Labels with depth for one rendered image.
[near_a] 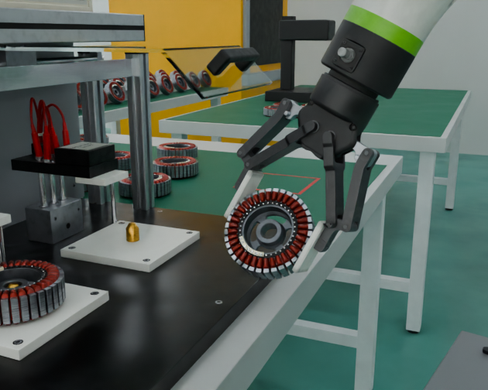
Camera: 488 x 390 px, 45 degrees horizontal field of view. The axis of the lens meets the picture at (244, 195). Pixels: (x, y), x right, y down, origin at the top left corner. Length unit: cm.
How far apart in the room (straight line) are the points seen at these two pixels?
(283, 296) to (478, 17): 513
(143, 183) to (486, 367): 73
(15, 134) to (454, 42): 505
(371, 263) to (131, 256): 103
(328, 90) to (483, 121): 519
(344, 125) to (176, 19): 386
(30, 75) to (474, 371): 64
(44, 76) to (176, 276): 33
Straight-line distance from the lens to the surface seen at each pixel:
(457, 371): 51
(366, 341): 185
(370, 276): 176
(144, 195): 109
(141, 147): 107
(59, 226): 96
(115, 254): 85
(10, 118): 105
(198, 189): 130
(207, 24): 439
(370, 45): 66
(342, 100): 67
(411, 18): 67
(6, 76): 82
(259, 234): 73
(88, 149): 88
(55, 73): 89
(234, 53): 80
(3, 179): 105
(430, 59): 582
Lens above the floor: 108
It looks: 15 degrees down
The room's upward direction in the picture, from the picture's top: straight up
